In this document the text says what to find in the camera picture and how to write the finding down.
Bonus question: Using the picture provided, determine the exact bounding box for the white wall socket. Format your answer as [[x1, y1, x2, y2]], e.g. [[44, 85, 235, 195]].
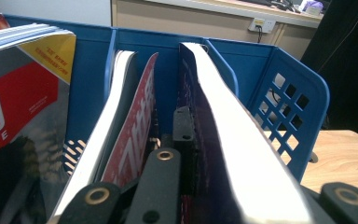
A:
[[247, 17, 276, 35]]

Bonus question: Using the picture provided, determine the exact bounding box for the black socket cable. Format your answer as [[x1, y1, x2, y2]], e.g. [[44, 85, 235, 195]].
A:
[[255, 26, 264, 45]]

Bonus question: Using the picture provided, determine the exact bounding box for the dark curtain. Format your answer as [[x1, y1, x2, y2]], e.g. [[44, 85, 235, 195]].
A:
[[300, 0, 358, 147]]

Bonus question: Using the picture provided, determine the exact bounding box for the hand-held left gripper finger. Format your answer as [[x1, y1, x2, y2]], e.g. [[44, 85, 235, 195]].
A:
[[171, 105, 200, 198]]

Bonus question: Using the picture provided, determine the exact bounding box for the dark blue cover magazine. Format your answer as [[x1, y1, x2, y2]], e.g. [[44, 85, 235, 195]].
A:
[[177, 41, 313, 224]]

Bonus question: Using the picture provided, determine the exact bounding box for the purple and white desk item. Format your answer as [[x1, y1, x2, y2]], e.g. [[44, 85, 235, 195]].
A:
[[297, 0, 324, 17]]

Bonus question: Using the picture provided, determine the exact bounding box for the black desk clutter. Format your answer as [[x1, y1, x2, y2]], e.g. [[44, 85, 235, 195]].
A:
[[245, 0, 296, 12]]

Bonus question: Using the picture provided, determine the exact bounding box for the blue plastic file rack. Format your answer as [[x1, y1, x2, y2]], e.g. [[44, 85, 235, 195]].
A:
[[3, 13, 331, 185]]

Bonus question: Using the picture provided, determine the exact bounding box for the white cabinet panel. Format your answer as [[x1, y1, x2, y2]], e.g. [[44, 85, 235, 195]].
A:
[[0, 0, 113, 28]]

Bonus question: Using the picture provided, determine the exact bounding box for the light wooden desk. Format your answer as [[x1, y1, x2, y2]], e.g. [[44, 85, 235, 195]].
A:
[[111, 0, 324, 61]]

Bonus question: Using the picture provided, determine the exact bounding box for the portrait cover magazine red title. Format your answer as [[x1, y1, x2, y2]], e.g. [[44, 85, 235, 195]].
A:
[[0, 13, 77, 224]]

